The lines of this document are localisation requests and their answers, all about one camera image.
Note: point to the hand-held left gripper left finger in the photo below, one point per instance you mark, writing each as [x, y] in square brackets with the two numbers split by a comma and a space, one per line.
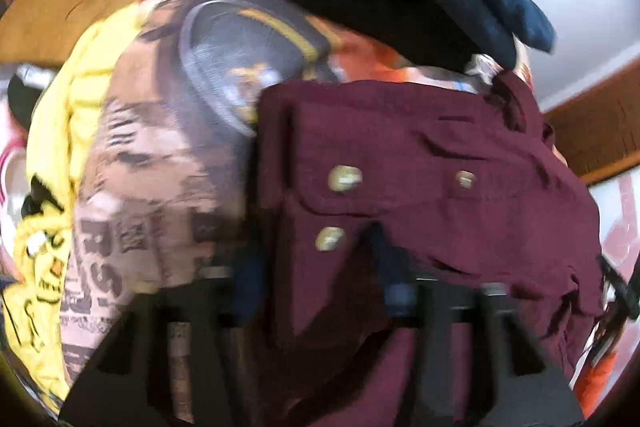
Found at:
[250, 297]

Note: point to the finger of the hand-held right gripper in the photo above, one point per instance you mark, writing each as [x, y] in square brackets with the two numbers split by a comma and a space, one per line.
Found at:
[619, 284]

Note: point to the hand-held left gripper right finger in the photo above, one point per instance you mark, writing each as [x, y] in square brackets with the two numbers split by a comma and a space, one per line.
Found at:
[397, 299]

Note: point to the maroon button-up shirt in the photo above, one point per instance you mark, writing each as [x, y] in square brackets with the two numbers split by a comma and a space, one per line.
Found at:
[425, 207]

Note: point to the wooden wardrobe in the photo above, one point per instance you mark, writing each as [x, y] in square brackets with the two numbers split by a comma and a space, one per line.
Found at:
[600, 127]

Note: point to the printed bed sheet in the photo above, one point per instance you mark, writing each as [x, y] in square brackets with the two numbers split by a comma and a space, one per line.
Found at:
[150, 167]

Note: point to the yellow printed cloth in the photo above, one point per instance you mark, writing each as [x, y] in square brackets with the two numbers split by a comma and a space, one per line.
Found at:
[55, 132]

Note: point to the pile of papers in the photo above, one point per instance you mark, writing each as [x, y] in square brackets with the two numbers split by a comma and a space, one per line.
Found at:
[20, 157]

